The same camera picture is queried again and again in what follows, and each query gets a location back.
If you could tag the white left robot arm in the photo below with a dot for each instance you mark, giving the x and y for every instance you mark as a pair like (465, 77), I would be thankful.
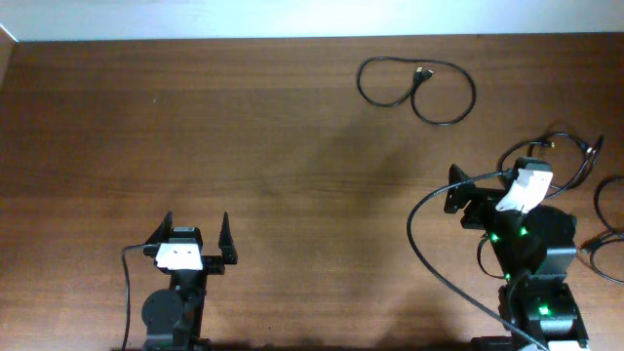
(173, 316)

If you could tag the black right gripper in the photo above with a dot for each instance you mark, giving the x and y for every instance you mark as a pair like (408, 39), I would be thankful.
(477, 204)

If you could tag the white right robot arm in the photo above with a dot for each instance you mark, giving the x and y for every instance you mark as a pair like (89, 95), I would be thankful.
(534, 246)

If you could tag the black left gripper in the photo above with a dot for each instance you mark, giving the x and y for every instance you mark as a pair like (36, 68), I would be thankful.
(215, 265)

